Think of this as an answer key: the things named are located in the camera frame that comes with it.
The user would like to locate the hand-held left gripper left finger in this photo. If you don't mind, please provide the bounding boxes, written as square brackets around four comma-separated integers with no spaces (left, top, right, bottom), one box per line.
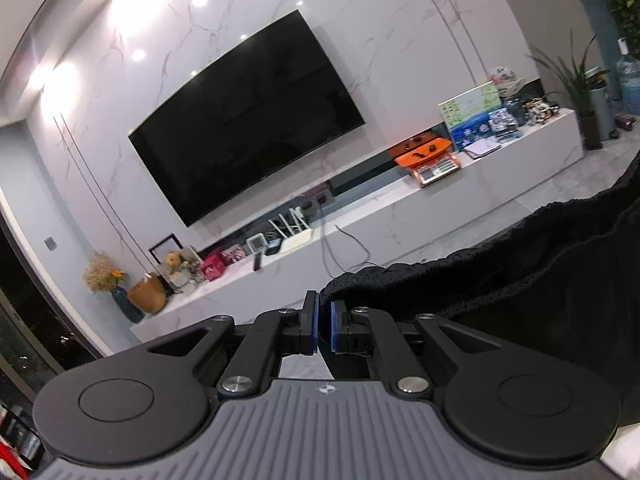
[145,290,321,401]

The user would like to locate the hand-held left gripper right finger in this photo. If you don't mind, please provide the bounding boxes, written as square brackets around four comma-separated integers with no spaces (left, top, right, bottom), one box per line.
[327,300,507,401]

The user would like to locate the black pants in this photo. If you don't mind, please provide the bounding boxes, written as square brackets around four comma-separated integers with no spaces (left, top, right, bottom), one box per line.
[320,152,640,441]

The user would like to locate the white router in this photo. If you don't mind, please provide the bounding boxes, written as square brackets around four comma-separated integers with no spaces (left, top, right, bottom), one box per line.
[267,209,315,252]

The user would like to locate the pink box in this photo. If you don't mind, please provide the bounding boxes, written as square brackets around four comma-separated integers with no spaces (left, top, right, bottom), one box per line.
[200,254,225,282]

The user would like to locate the white marble television cabinet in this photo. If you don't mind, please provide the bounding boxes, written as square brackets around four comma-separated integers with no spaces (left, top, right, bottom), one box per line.
[131,107,586,343]

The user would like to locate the brown vase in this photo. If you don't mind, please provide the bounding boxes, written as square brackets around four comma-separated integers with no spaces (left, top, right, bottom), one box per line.
[127,275,168,316]

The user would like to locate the dark vase with dried flowers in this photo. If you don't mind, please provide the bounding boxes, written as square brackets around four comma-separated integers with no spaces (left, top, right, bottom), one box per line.
[82,251,147,324]

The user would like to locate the orange tray with calculator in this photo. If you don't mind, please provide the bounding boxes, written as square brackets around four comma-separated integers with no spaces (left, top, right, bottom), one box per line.
[391,132,462,188]

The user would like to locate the black flat screen television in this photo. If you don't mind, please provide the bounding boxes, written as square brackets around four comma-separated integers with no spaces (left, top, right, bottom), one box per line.
[127,9,366,228]

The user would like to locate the white notebook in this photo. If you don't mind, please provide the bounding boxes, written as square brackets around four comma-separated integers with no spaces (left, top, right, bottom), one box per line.
[462,138,501,160]

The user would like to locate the lotus pond painting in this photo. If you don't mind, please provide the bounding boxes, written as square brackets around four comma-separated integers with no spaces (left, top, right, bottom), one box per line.
[438,81,502,151]

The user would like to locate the small printed box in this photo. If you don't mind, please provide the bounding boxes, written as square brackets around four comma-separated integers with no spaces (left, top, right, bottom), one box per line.
[487,109,521,143]

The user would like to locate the glass jar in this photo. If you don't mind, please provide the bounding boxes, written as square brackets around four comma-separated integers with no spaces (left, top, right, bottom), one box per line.
[505,97,529,126]

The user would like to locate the round decorated fan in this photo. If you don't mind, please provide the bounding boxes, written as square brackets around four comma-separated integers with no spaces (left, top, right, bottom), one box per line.
[487,65,524,97]

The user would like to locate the toy brick vehicle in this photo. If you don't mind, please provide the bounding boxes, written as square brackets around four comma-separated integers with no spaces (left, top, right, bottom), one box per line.
[522,96,562,124]

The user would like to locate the grey pedal trash bin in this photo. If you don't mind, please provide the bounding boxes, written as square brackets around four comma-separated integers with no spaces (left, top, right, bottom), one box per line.
[587,85,619,141]

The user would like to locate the long-leaf potted plant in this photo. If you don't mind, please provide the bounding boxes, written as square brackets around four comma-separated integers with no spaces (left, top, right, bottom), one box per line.
[529,35,613,151]

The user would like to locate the blue water jug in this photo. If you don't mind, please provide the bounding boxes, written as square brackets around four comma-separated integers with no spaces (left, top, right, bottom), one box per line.
[612,37,640,122]

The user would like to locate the black cable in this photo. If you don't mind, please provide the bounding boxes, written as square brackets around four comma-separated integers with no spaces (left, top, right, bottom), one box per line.
[319,209,382,277]

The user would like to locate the black picture frame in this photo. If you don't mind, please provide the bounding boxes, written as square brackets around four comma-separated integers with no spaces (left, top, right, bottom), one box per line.
[149,233,182,282]

